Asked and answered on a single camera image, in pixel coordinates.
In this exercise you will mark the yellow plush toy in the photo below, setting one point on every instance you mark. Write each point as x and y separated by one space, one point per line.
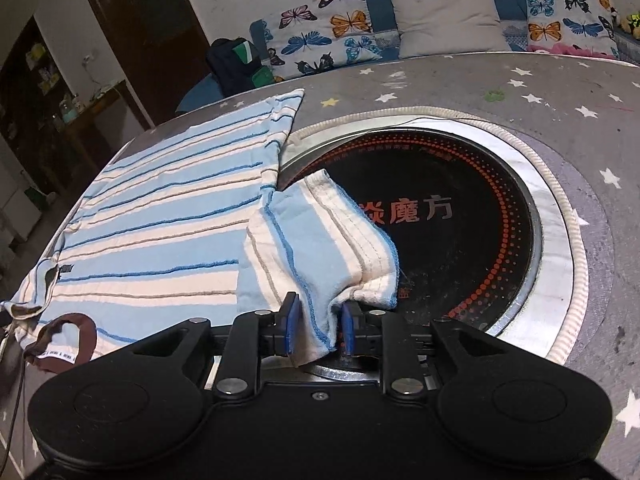
630 25

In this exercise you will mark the pink blanket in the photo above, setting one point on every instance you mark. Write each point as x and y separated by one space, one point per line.
566 49

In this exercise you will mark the teal kettle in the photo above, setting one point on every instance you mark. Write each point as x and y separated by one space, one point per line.
68 109

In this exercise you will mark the grey star tablecloth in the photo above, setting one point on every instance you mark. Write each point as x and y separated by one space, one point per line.
555 395

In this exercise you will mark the left butterfly pillow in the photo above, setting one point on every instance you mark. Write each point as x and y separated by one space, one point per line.
316 37

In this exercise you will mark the dark wooden shelf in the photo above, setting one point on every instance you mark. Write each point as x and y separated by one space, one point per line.
32 88

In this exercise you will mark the blue striped shirt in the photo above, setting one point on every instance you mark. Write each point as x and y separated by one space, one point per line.
194 226

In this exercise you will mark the blue sofa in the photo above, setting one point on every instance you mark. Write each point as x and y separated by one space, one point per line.
512 14

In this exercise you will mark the white refrigerator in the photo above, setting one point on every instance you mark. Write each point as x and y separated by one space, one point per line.
18 212

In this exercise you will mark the butterfly pillow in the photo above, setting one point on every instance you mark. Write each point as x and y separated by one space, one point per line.
316 37
588 24

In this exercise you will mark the grey plain pillow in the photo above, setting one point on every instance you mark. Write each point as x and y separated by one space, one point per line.
428 27

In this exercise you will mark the dark wooden door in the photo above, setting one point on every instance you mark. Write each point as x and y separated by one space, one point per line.
159 45

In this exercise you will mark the black induction cooktop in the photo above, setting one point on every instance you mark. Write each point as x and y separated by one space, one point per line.
463 222

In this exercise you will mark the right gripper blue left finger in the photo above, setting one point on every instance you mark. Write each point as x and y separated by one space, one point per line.
289 318

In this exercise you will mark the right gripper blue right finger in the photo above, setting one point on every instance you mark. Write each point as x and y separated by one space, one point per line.
352 320

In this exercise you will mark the wooden side table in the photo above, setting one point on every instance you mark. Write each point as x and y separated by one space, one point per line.
105 126

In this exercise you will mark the right butterfly pillow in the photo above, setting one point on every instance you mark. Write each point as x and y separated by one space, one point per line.
588 24

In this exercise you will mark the dark blue backpack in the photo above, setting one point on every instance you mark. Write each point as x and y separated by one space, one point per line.
236 66

